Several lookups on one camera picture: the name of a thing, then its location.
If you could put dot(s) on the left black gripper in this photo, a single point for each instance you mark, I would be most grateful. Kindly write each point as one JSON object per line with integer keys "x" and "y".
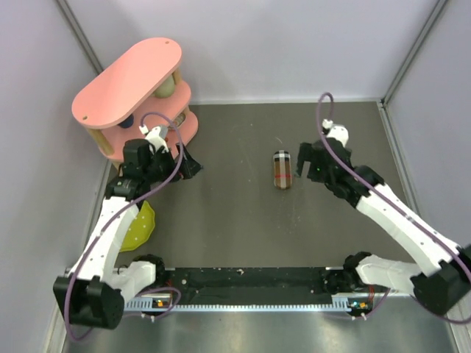
{"x": 188, "y": 167}

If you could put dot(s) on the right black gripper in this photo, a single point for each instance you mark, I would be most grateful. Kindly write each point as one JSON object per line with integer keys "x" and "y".
{"x": 306, "y": 154}

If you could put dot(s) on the plaid glasses case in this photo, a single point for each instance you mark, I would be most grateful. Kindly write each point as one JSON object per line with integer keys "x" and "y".
{"x": 283, "y": 175}

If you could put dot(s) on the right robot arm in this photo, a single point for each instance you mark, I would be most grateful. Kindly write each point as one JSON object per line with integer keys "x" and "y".
{"x": 438, "y": 276}

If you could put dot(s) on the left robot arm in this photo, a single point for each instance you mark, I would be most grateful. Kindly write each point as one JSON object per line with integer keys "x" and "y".
{"x": 94, "y": 294}

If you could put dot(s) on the small bowl on shelf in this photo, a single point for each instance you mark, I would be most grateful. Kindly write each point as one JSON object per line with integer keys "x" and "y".
{"x": 178, "y": 121}

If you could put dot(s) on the dark blue object on shelf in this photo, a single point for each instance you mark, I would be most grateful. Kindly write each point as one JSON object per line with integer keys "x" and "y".
{"x": 127, "y": 123}

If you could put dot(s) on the yellow-green dotted plate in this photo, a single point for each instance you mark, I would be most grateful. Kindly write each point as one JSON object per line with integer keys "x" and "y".
{"x": 140, "y": 229}

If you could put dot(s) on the beige ball on shelf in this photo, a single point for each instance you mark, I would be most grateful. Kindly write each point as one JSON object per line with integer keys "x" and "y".
{"x": 166, "y": 89}

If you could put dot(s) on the pink tiered wooden shelf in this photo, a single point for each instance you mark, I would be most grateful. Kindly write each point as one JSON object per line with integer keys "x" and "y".
{"x": 126, "y": 87}

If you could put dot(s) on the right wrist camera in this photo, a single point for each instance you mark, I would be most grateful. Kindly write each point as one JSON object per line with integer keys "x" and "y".
{"x": 336, "y": 131}

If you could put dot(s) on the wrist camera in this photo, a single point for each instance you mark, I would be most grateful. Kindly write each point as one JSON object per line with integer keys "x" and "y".
{"x": 336, "y": 131}
{"x": 156, "y": 136}

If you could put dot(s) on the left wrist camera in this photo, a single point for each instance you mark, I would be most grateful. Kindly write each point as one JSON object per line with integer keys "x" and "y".
{"x": 156, "y": 136}

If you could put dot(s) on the aluminium frame rail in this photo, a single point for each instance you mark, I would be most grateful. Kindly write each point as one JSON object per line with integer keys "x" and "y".
{"x": 397, "y": 324}

